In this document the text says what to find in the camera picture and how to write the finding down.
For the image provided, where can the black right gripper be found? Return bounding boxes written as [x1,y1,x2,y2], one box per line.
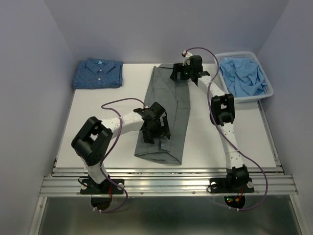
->
[170,62,193,81]

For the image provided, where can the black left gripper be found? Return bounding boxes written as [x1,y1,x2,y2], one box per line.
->
[142,116,170,143]

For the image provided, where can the grey long sleeve shirt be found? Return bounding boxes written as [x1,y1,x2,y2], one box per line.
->
[134,64,191,165]

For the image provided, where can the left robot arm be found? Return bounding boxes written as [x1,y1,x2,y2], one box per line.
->
[71,102,171,193]

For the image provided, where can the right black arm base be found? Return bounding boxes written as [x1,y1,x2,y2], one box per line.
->
[207,177,255,194]

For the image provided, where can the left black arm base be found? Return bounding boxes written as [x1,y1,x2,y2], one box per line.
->
[78,177,124,195]

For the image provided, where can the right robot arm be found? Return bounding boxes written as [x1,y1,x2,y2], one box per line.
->
[170,52,249,191]

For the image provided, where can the white plastic laundry basket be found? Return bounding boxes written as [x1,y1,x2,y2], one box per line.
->
[216,51,274,103]

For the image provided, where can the light blue crumpled shirt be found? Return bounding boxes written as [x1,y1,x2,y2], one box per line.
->
[219,57,267,97]

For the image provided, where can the folded blue checked shirt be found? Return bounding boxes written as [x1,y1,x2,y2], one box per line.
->
[72,58,123,90]

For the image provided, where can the aluminium mounting rail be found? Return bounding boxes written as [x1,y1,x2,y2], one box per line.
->
[40,166,298,197]

